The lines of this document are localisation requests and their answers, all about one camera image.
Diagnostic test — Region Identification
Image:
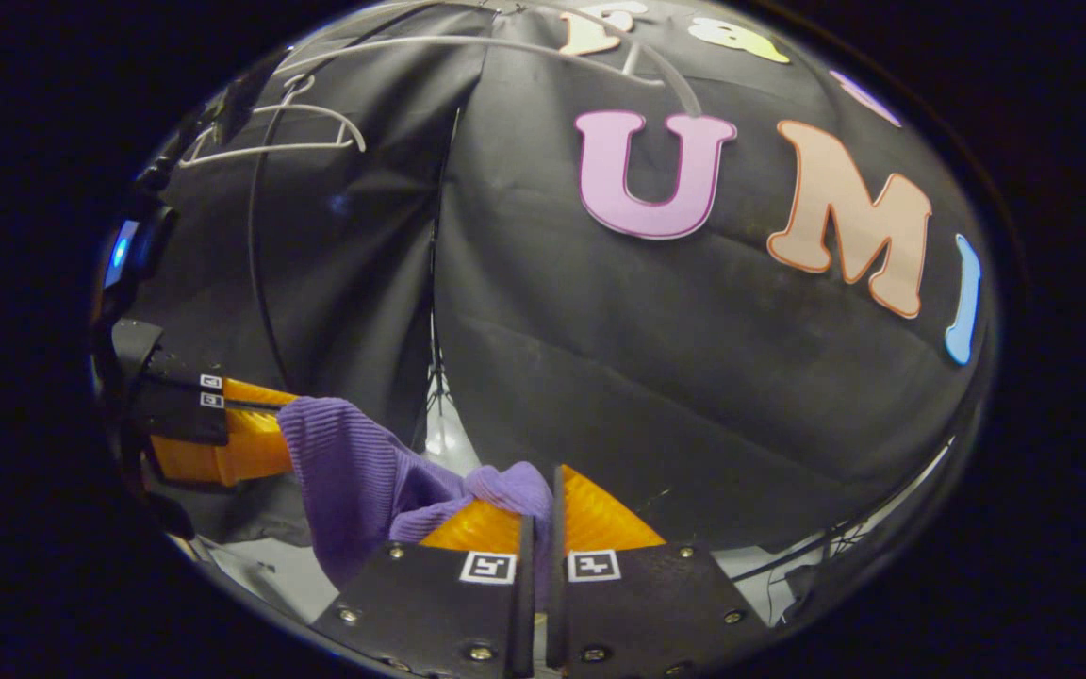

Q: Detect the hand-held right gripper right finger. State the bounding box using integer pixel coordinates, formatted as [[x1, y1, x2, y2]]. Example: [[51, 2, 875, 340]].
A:
[[548, 464, 770, 675]]

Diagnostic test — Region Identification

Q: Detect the black backdrop cloth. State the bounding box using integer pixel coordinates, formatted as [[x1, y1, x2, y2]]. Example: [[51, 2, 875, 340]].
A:
[[128, 0, 996, 586]]

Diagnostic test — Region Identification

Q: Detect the empty white hanger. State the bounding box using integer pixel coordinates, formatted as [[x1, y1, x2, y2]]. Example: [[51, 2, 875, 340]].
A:
[[177, 74, 367, 169]]

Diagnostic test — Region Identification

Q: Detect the black clothes rack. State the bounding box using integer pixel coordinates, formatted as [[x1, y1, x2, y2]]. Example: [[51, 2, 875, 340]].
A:
[[246, 0, 525, 388]]

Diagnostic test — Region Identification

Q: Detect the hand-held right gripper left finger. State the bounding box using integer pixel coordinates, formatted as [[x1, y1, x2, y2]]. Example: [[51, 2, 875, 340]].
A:
[[312, 498, 536, 679]]

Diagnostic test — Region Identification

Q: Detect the purple ribbed shirt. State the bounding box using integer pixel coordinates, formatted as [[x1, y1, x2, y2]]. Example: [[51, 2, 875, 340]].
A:
[[276, 396, 555, 604]]

